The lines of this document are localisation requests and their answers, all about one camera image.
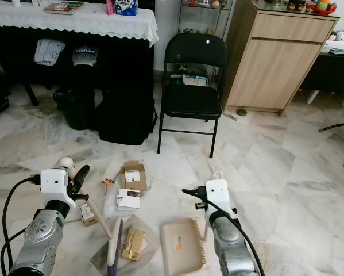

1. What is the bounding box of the beige hand broom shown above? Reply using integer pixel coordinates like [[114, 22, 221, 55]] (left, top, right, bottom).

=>
[[58, 156, 126, 276]]

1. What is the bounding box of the beige dustpan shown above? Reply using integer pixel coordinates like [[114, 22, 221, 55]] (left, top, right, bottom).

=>
[[159, 168, 227, 276]]

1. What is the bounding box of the white packaging card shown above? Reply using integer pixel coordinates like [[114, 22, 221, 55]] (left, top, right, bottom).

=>
[[116, 188, 142, 210]]

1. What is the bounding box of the brown labelled cardboard box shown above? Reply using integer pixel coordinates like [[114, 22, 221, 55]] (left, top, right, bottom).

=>
[[120, 160, 148, 193]]

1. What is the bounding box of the black waste bin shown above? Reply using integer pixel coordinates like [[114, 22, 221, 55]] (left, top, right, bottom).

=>
[[53, 86, 96, 131]]

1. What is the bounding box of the black boxy bag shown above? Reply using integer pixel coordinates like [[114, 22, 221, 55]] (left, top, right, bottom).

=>
[[95, 86, 159, 146]]

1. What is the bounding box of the flat gold box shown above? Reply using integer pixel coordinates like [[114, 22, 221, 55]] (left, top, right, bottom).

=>
[[121, 229, 146, 262]]

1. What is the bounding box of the black table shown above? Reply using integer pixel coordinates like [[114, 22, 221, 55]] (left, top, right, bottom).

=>
[[0, 23, 155, 107]]

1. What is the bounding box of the black folding chair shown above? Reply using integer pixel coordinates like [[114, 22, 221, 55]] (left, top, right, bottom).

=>
[[157, 32, 229, 159]]

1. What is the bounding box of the folded grey shirt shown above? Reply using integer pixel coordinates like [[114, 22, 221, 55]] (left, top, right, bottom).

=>
[[34, 38, 66, 67]]

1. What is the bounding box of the white lace tablecloth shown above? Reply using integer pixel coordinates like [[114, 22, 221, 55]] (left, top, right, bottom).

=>
[[0, 0, 160, 48]]

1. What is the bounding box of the light wooden cabinet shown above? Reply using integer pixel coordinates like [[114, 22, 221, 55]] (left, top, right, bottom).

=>
[[222, 0, 340, 116]]

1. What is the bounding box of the black chair base leg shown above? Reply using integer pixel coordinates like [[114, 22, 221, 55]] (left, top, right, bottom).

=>
[[319, 119, 344, 168]]

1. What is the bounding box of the flat printed tray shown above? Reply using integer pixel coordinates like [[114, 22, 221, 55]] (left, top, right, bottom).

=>
[[44, 1, 85, 15]]

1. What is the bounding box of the blue tissue pack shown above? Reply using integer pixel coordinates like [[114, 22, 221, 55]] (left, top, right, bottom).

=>
[[113, 0, 138, 17]]

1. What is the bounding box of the black desk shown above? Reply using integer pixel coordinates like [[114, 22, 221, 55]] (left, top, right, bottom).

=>
[[300, 51, 344, 107]]

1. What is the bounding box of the glass display shelf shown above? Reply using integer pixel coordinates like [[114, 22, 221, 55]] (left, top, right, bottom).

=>
[[176, 0, 234, 40]]

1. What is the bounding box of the pile of white papers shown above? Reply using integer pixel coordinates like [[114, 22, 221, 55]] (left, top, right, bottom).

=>
[[326, 29, 344, 56]]

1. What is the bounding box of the dark ornament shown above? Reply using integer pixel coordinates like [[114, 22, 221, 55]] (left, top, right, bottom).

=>
[[287, 0, 308, 13]]

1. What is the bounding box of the red fruit bowl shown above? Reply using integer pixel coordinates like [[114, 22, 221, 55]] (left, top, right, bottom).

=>
[[310, 0, 338, 16]]

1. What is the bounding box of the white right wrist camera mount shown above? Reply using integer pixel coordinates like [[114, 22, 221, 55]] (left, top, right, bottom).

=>
[[204, 179, 233, 214]]

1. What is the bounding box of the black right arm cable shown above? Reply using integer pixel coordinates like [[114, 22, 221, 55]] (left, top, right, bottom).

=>
[[182, 187, 267, 276]]

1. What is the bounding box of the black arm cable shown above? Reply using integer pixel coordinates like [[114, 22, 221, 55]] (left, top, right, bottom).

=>
[[182, 187, 267, 276], [0, 175, 41, 276]]

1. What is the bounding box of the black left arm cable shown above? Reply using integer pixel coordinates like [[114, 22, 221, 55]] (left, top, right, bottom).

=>
[[0, 175, 41, 276]]

